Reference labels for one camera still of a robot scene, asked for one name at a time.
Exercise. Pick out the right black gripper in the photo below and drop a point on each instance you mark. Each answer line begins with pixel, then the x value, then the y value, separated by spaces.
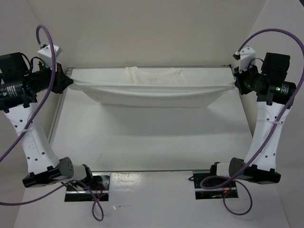
pixel 240 76

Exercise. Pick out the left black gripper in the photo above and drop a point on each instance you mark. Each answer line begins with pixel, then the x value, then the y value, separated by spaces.
pixel 61 81

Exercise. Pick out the white tank top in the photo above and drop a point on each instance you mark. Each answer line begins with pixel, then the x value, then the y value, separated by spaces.
pixel 185 87

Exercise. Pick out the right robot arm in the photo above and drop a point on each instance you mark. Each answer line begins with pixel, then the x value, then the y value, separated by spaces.
pixel 273 92

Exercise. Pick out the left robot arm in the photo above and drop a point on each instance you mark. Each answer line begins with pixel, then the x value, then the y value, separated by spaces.
pixel 19 86

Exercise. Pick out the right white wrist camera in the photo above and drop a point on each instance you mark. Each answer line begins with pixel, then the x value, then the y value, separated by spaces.
pixel 245 58

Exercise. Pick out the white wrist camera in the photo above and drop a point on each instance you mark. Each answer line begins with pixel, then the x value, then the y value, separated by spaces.
pixel 245 58
pixel 46 55

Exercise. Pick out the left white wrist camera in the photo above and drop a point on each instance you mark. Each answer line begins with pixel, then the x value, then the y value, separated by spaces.
pixel 46 55

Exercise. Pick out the aluminium table edge rail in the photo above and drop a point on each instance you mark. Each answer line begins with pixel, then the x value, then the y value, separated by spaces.
pixel 56 118

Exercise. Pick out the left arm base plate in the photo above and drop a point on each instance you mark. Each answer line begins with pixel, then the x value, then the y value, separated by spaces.
pixel 100 186

